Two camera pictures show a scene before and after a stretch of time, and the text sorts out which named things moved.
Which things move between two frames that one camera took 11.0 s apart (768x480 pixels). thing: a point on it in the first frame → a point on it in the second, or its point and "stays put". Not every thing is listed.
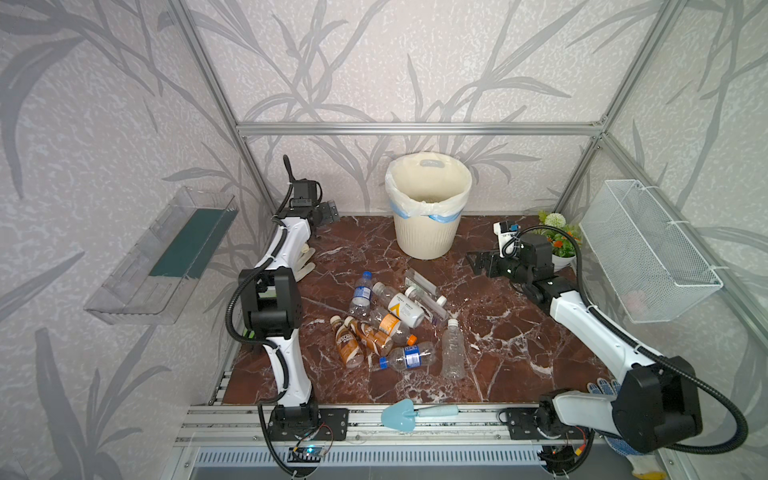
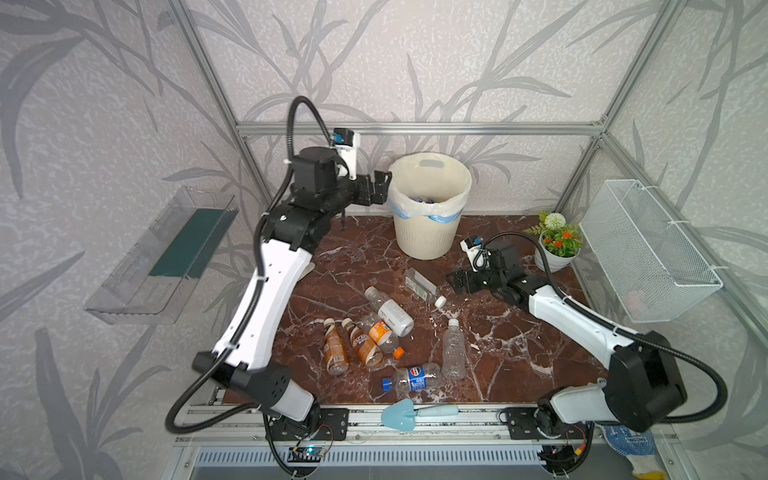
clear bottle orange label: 390,325 → 381,334
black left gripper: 327,213 → 368,189
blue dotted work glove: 643,464 stays put
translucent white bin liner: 432,185 stays put
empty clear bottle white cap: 453,366 stays put
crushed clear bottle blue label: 411,356 → 413,378
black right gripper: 486,263 → 470,281
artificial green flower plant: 563,244 stays put
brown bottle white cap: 348,343 → 336,356
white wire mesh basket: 654,271 stays put
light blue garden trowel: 402,414 stays put
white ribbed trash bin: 425,238 stays put
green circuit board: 305,454 stays put
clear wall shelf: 147,285 stays put
